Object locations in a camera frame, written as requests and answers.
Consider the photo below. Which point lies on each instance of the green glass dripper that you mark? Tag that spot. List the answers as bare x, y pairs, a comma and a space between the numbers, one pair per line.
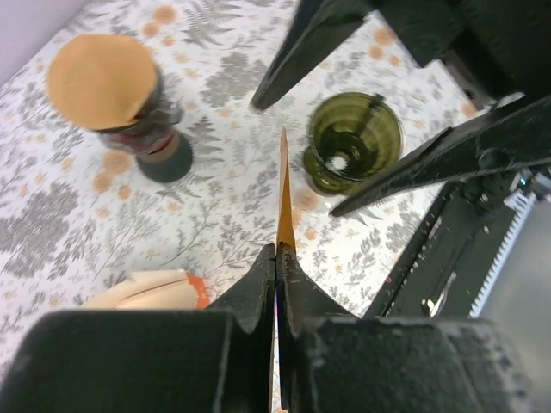
352, 138

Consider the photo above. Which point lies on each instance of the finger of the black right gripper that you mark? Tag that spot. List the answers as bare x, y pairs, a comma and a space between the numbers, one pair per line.
318, 28
511, 137

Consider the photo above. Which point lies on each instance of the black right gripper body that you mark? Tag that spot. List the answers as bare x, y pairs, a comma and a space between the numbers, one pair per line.
505, 45

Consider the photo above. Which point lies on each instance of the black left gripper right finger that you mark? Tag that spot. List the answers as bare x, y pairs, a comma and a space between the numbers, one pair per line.
333, 361

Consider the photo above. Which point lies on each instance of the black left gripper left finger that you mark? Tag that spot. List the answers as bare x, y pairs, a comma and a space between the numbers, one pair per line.
218, 359

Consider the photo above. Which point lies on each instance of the brown paper coffee filter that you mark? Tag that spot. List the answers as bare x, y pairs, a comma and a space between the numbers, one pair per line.
101, 81

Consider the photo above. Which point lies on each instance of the light blue cable duct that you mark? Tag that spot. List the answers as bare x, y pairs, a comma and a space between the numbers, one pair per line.
522, 205

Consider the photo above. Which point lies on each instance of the orange coffee filter box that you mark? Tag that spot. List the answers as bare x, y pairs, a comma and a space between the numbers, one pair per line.
154, 290

